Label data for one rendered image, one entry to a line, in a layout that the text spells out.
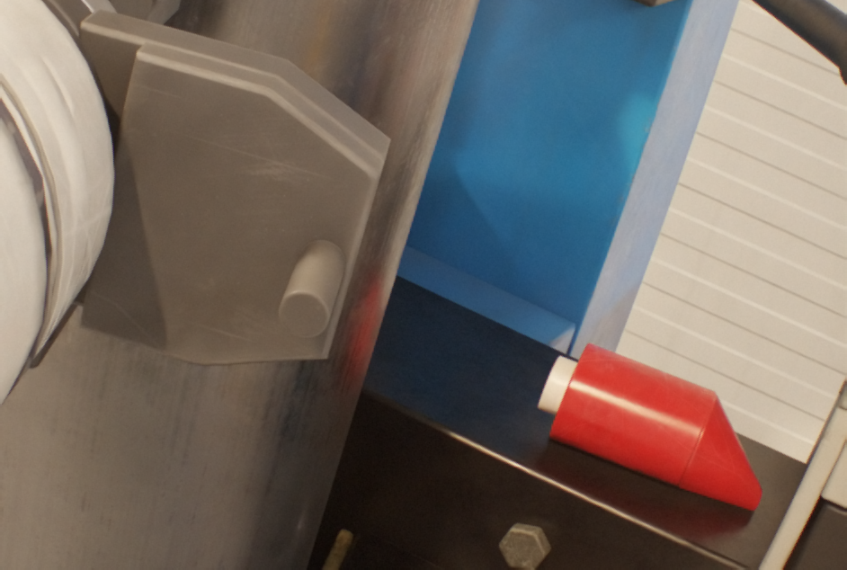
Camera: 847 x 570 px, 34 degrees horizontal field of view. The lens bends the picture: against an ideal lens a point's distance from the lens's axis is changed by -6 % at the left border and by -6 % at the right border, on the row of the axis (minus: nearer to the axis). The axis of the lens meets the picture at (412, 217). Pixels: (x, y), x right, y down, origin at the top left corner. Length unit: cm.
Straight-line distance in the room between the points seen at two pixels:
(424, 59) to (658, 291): 217
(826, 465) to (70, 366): 37
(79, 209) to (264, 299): 5
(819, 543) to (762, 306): 191
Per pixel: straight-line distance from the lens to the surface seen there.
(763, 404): 268
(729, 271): 262
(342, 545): 78
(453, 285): 95
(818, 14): 55
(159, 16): 44
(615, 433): 75
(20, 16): 26
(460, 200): 96
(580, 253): 94
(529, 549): 76
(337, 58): 49
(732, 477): 77
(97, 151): 26
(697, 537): 75
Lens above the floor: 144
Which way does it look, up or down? 21 degrees down
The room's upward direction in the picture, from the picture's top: 17 degrees clockwise
